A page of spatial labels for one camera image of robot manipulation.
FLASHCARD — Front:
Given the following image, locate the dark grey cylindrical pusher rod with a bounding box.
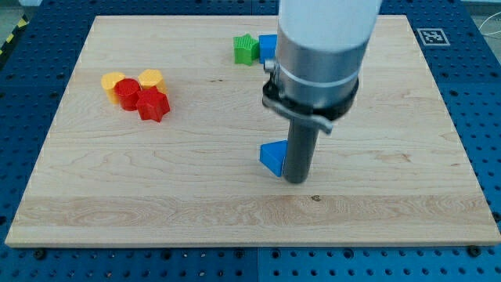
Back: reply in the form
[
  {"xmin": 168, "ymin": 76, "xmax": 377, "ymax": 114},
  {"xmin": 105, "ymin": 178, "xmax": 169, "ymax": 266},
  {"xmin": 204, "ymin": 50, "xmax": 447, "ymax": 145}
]
[{"xmin": 283, "ymin": 120, "xmax": 319, "ymax": 184}]

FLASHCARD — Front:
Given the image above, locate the blue triangle block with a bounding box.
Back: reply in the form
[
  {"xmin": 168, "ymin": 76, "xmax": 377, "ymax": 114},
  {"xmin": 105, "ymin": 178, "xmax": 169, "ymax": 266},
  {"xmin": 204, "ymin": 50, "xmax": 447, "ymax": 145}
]
[{"xmin": 259, "ymin": 140, "xmax": 287, "ymax": 177}]

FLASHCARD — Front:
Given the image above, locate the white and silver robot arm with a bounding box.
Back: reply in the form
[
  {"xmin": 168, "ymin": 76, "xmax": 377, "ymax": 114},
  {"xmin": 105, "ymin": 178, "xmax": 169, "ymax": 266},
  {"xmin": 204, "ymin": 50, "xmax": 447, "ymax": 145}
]
[{"xmin": 262, "ymin": 0, "xmax": 382, "ymax": 183}]

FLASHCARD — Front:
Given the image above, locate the blue cube block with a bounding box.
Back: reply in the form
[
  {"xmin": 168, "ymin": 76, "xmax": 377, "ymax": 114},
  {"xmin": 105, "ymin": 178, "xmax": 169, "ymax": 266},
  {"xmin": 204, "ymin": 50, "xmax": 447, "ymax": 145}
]
[{"xmin": 258, "ymin": 34, "xmax": 277, "ymax": 63}]

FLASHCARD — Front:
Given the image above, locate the light wooden board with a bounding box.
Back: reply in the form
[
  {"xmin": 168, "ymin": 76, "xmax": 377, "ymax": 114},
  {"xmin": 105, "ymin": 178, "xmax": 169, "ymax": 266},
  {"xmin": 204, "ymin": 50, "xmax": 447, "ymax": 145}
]
[{"xmin": 5, "ymin": 16, "xmax": 500, "ymax": 248}]

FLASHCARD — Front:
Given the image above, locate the green star block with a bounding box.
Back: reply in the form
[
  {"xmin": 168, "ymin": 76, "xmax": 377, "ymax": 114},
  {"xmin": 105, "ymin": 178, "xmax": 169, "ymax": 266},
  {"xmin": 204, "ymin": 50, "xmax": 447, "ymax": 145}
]
[{"xmin": 233, "ymin": 34, "xmax": 259, "ymax": 66}]

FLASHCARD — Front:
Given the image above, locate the red star block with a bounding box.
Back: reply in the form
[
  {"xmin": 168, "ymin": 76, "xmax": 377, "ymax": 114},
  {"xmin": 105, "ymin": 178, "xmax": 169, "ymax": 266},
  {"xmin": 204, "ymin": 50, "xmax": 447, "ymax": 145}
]
[{"xmin": 136, "ymin": 86, "xmax": 170, "ymax": 122}]

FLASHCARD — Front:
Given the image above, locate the black white fiducial marker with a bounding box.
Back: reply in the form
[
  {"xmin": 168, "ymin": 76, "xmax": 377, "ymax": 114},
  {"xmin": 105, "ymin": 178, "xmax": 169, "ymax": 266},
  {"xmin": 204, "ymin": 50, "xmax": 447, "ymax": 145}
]
[{"xmin": 417, "ymin": 27, "xmax": 450, "ymax": 46}]

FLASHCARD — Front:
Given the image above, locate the yellow hexagon block right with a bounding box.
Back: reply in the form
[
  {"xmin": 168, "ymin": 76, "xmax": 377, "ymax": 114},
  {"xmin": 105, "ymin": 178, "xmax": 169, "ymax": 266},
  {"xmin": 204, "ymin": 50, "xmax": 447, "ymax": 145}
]
[{"xmin": 138, "ymin": 69, "xmax": 168, "ymax": 94}]

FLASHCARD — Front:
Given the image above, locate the red cylinder block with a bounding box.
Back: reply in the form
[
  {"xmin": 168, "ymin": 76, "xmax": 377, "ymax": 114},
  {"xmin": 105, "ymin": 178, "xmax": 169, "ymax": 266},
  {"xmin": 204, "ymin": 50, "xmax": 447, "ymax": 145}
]
[{"xmin": 114, "ymin": 78, "xmax": 141, "ymax": 111}]

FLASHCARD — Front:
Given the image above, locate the yellow block left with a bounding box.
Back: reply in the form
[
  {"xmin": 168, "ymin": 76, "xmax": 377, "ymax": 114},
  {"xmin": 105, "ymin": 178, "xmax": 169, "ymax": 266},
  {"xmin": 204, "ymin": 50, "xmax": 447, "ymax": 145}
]
[{"xmin": 101, "ymin": 72, "xmax": 125, "ymax": 104}]

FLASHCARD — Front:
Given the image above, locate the black yellow hazard tape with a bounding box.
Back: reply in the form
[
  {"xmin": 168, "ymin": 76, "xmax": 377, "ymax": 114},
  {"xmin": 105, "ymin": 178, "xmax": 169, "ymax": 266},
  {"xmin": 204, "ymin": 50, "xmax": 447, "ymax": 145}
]
[{"xmin": 1, "ymin": 14, "xmax": 30, "ymax": 58}]

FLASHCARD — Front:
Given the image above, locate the white cable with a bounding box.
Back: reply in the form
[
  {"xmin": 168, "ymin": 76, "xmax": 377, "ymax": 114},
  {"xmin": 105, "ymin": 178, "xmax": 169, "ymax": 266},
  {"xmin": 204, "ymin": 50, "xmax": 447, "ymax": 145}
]
[{"xmin": 478, "ymin": 10, "xmax": 501, "ymax": 37}]

